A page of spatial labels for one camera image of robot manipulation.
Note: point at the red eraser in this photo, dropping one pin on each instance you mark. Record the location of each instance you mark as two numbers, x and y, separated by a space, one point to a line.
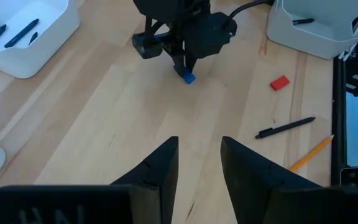
280 82

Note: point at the blue eraser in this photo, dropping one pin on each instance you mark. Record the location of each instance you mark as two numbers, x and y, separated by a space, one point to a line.
189 77

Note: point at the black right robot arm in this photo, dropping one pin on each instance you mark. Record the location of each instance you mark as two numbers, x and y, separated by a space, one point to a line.
166 6

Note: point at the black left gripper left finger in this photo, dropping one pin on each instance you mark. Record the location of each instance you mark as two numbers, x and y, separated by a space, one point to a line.
154 186

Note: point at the grey plastic bin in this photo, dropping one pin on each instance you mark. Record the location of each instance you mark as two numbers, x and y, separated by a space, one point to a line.
306 43

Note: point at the wide white plastic bin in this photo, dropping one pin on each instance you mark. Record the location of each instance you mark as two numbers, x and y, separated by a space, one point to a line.
57 37

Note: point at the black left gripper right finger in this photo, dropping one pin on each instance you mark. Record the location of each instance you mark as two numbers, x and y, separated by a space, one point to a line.
253 193

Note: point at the small black camera box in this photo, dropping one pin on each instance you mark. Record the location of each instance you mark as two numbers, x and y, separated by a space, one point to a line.
352 176

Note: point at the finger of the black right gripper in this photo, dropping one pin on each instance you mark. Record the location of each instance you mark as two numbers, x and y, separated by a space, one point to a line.
179 63
191 63

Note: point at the orange pencil pink eraser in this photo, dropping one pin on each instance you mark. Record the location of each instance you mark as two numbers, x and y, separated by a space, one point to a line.
311 154

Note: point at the black pen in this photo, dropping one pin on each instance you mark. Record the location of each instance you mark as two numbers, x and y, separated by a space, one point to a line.
284 127
303 21

